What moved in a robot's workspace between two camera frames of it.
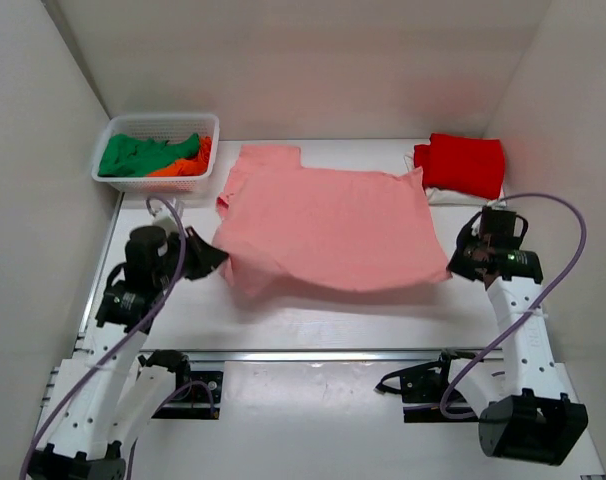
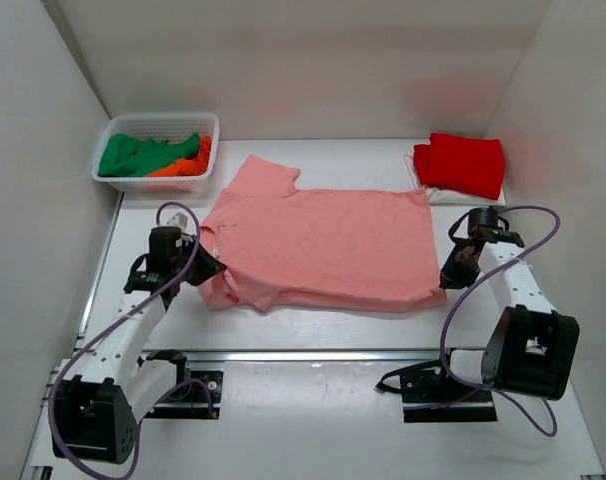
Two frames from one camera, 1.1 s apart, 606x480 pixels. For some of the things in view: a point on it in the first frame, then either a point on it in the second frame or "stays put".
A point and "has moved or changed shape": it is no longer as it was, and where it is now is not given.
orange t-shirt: [189, 166] stays put
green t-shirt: [126, 155] stays put
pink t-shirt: [350, 230] has moved or changed shape
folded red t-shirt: [470, 166] stays put
